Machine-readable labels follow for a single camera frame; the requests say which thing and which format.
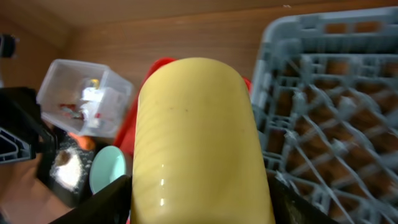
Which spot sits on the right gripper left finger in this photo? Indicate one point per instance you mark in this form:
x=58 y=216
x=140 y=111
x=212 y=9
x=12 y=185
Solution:
x=110 y=205

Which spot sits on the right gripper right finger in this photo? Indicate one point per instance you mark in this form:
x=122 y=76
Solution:
x=290 y=208

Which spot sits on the green bowl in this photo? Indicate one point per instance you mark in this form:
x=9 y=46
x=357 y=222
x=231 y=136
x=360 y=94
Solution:
x=108 y=165

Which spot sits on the white rice pile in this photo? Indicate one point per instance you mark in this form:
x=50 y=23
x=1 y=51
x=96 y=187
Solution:
x=72 y=176

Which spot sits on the orange carrot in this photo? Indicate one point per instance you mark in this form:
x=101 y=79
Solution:
x=85 y=142

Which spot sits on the red serving tray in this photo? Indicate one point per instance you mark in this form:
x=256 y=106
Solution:
x=130 y=124

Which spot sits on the brown food scrap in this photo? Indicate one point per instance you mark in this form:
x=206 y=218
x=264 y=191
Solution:
x=62 y=158

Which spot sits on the yellow plastic cup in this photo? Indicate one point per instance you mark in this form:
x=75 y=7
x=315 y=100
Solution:
x=199 y=146

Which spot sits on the white tissue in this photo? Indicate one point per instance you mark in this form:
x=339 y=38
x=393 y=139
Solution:
x=99 y=106

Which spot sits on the red snack wrapper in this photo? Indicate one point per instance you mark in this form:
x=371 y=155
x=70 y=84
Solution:
x=84 y=112

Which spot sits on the yellow snack wrapper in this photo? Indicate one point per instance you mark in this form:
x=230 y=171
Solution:
x=94 y=83

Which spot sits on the grey dishwasher rack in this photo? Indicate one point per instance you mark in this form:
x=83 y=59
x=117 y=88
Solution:
x=324 y=95

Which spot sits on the black plastic tray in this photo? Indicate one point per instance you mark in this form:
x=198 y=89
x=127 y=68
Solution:
x=43 y=174

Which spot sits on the clear plastic bin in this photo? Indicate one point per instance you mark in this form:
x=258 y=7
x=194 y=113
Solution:
x=64 y=83

